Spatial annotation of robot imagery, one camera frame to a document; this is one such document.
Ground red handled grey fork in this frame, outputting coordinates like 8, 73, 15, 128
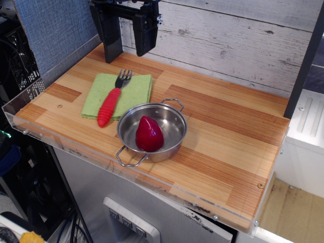
97, 69, 133, 128

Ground silver toy appliance cabinet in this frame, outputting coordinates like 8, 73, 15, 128
54, 148, 237, 242

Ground black vertical post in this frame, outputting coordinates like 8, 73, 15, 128
283, 1, 323, 119

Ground clear acrylic table guard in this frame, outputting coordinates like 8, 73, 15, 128
3, 76, 290, 233

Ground green cloth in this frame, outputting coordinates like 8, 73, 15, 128
81, 73, 152, 120

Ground small steel pot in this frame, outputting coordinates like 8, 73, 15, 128
116, 98, 187, 167

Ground black plastic crate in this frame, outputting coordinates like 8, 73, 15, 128
1, 17, 40, 92

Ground white ribbed box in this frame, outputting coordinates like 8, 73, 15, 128
274, 90, 323, 197

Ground dark red plastic fruit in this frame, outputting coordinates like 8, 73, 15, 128
136, 116, 164, 152

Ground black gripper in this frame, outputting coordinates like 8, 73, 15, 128
89, 1, 163, 63

